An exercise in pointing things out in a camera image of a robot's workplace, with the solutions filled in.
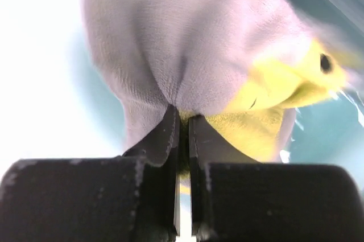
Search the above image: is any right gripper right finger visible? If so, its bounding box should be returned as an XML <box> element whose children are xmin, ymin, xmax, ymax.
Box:
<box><xmin>188</xmin><ymin>116</ymin><xmax>363</xmax><ymax>241</ymax></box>

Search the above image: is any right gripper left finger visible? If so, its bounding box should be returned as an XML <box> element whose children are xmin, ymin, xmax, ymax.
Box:
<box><xmin>1</xmin><ymin>106</ymin><xmax>180</xmax><ymax>241</ymax></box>

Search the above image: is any blue translucent plastic tub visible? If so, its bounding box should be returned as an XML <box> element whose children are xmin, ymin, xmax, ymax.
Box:
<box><xmin>68</xmin><ymin>0</ymin><xmax>364</xmax><ymax>166</ymax></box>

